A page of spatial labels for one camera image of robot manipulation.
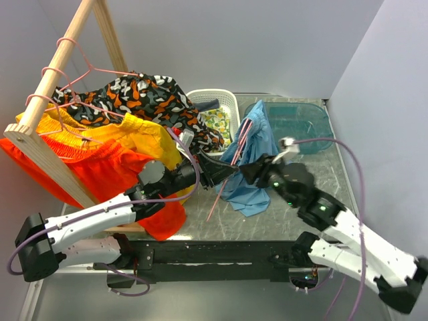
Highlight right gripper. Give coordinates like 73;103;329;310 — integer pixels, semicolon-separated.
238;152;298;207

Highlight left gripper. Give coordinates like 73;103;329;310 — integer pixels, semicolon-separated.
158;146;240;198

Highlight pink wire hanger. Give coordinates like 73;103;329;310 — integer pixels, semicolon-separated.
206;119;252;222
25;93;104;158
41;67;124;130
56;37;139;90

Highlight light blue shorts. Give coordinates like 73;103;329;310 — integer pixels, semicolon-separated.
215;100;278;217

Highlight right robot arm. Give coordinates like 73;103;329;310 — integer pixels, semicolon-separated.
240;154;427;314

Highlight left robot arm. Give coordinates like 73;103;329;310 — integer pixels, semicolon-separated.
7;153;238;282

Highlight yellow shorts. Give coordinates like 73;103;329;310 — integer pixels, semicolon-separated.
36;114;175;160

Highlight black orange camouflage shorts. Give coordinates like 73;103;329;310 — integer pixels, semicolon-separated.
50;71;231;154

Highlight lemon print cloth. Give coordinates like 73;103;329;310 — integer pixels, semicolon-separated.
201;106;231;152

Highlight teal translucent plastic bin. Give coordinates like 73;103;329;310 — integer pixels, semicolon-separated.
262;102;334;155

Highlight dark grey cloth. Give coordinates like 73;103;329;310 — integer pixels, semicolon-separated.
194;99;220;112

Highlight white perforated plastic basket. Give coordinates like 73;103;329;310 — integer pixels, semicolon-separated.
187;89;240;158

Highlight wooden clothes rack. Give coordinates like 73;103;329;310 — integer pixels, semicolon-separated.
4;1;128;208

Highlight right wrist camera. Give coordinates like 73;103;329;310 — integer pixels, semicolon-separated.
272;137;300;164

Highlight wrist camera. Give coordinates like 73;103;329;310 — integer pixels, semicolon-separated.
171;127;194;150
272;137;300;164

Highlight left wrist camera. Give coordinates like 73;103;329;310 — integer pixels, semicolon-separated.
171;127;194;150

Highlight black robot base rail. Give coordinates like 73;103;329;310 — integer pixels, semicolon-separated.
92;239;332;288

